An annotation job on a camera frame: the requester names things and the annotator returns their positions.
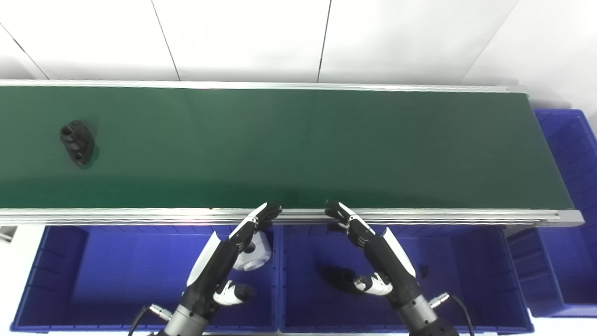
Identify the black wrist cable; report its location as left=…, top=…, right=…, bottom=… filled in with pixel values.
left=128, top=303, right=173, bottom=336
left=429, top=292, right=475, bottom=336

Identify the blue plastic bin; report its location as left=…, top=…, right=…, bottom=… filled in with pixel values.
left=507, top=109, right=597, bottom=318
left=10, top=225, right=280, bottom=333
left=278, top=225, right=535, bottom=335

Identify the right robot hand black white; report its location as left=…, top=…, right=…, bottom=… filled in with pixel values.
left=324, top=201, right=426, bottom=309

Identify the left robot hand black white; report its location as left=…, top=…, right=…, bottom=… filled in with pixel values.
left=180, top=202, right=283, bottom=322

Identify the white block part with hole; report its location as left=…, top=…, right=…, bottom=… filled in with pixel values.
left=233, top=230, right=272, bottom=271

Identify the black flanged part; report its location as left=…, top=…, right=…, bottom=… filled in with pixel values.
left=60, top=120, right=95, bottom=168
left=321, top=266, right=362, bottom=294

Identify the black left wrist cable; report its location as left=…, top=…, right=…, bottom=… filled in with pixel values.
left=128, top=303, right=173, bottom=336

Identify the green conveyor belt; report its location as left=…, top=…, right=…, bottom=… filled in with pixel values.
left=0, top=79, right=585, bottom=243
left=0, top=86, right=575, bottom=209

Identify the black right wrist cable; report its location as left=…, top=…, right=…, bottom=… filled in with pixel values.
left=429, top=292, right=475, bottom=336

